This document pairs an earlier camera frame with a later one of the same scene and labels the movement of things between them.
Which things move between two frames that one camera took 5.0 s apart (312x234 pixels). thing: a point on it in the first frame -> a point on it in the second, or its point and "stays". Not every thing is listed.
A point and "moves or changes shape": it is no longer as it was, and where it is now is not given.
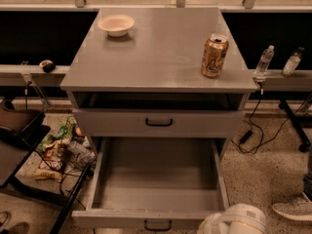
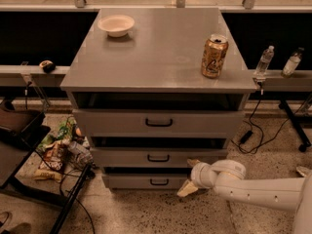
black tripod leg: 87,175 stays
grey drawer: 154,183 moves or changes shape
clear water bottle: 264,61 stays
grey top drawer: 158,123 stays
